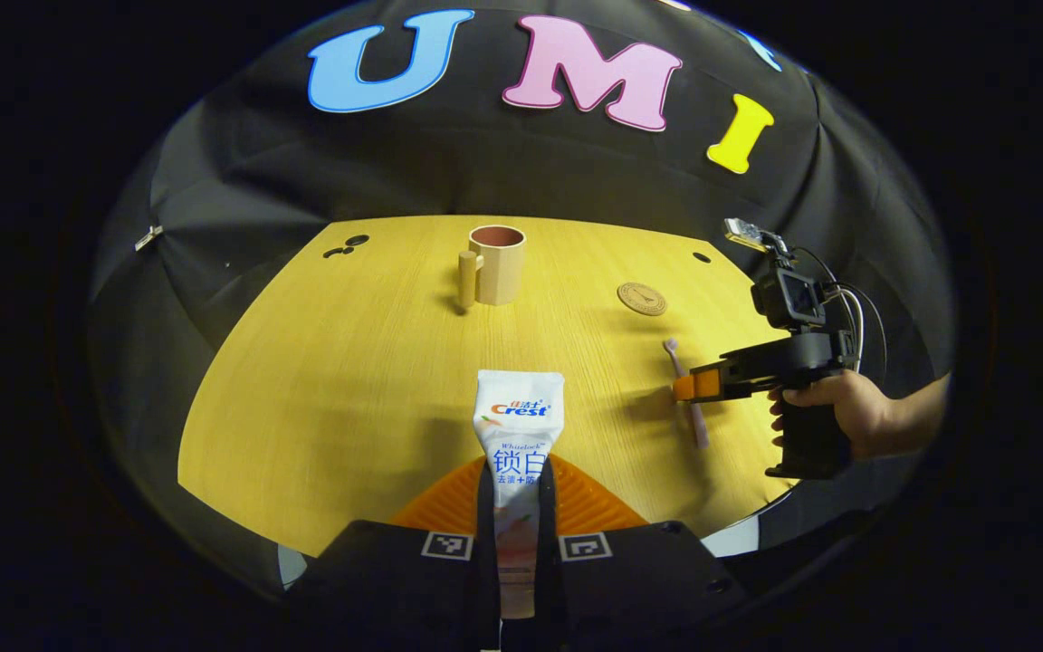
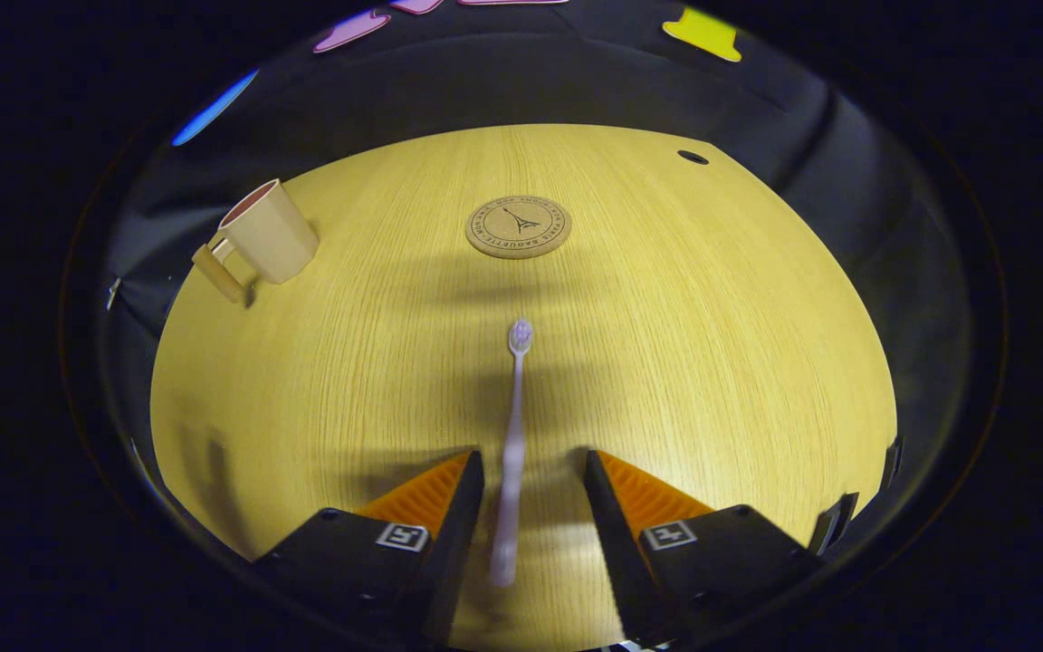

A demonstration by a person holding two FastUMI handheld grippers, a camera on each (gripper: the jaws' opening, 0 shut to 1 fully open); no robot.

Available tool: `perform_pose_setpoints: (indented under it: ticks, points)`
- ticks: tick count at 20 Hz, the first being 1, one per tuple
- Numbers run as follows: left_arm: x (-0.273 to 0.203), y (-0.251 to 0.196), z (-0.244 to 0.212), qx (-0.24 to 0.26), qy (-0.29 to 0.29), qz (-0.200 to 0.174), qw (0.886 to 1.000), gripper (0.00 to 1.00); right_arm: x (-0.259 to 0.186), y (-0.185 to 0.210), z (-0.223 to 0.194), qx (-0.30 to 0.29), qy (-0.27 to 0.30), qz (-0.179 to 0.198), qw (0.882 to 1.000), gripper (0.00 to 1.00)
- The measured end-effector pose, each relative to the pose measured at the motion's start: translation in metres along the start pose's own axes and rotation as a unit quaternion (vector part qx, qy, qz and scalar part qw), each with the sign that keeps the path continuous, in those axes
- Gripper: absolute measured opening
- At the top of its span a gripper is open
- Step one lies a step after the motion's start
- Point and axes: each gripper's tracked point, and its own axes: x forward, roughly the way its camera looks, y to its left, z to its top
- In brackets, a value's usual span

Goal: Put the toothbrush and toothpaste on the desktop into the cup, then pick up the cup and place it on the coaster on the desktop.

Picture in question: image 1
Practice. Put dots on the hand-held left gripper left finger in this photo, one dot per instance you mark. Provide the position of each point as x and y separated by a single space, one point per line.
485 580

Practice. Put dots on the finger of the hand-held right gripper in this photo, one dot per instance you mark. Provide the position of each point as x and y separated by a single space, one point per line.
698 385

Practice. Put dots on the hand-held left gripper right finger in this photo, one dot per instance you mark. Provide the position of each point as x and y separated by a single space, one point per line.
550 580

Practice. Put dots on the pink white toothbrush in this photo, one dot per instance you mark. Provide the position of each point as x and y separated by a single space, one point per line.
699 424

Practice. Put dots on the round brown coaster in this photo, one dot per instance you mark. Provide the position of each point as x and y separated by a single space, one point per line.
642 299

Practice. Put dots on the white toothpaste tube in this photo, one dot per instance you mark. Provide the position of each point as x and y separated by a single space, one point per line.
519 426

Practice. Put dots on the beige cup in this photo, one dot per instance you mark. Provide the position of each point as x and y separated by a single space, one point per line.
499 272

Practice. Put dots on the black backdrop cloth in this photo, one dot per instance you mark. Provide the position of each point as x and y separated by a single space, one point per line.
395 172

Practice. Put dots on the silver cloth clip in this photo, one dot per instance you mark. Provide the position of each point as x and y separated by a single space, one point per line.
148 237

